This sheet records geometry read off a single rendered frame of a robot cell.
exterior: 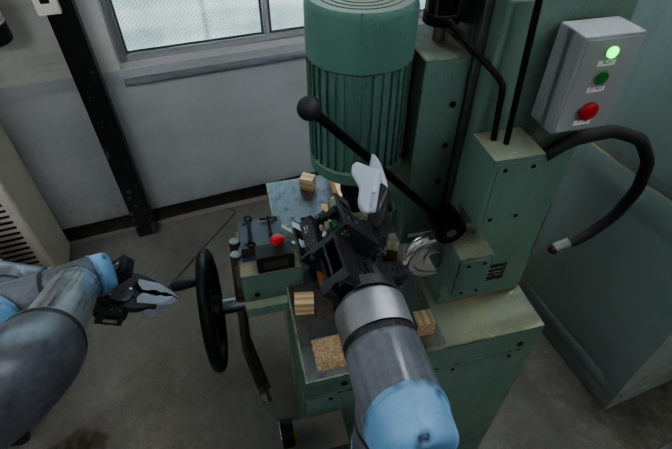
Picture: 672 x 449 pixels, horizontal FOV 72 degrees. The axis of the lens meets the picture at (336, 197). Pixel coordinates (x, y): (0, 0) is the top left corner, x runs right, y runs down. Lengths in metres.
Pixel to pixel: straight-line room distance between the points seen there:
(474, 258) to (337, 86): 0.41
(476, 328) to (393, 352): 0.74
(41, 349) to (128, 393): 1.53
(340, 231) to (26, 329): 0.33
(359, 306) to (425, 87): 0.43
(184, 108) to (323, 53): 1.57
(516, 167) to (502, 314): 0.50
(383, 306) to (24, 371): 0.34
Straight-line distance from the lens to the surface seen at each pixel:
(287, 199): 1.25
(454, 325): 1.14
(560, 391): 2.10
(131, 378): 2.10
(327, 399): 1.15
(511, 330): 1.18
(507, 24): 0.74
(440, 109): 0.81
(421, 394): 0.41
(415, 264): 0.96
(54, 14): 2.00
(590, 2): 0.81
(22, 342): 0.56
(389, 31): 0.69
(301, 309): 0.99
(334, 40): 0.69
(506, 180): 0.80
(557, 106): 0.80
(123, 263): 0.98
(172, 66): 2.14
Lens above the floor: 1.74
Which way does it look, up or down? 42 degrees down
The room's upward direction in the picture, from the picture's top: straight up
